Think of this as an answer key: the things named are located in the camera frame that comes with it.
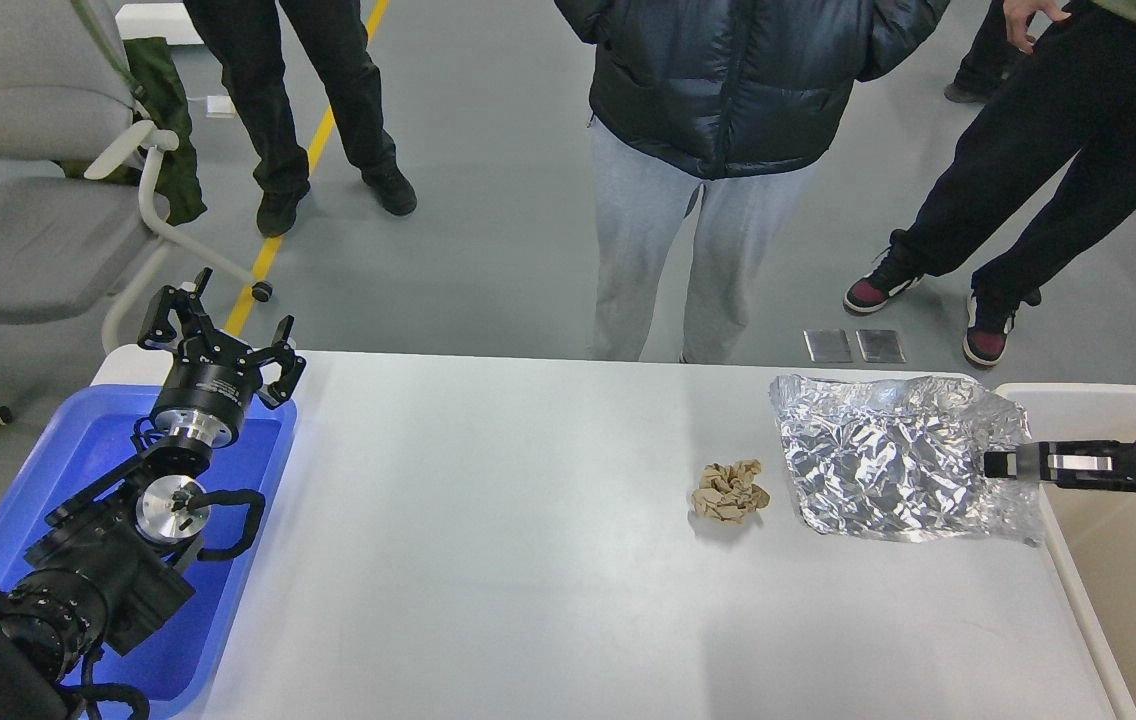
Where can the person with red sneakers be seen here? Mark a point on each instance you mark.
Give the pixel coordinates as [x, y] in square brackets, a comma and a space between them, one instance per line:
[1069, 110]

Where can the person in black puffer jacket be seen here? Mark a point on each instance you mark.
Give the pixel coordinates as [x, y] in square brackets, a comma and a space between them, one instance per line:
[720, 109]

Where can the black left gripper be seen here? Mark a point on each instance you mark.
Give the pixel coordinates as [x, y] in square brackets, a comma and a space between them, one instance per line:
[207, 392]

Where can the left metal floor plate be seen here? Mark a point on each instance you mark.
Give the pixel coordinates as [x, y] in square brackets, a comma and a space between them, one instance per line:
[828, 346]

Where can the silver foil bag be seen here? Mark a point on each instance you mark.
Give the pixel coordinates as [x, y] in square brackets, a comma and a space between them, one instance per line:
[902, 460]

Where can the metal floor plate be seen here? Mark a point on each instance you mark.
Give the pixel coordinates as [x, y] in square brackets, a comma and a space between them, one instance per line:
[828, 346]
[880, 346]

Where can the right metal floor plate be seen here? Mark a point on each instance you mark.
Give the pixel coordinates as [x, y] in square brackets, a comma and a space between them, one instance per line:
[880, 346]

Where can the white plastic bin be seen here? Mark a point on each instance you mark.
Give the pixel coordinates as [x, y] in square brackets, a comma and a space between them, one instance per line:
[1097, 529]

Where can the grey office chair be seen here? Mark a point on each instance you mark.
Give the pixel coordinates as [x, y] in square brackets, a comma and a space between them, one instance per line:
[81, 222]

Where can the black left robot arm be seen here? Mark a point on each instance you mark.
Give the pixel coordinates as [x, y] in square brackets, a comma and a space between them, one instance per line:
[110, 572]

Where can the crumpled brown paper ball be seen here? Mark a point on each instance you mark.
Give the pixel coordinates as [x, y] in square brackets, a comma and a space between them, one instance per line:
[729, 493]

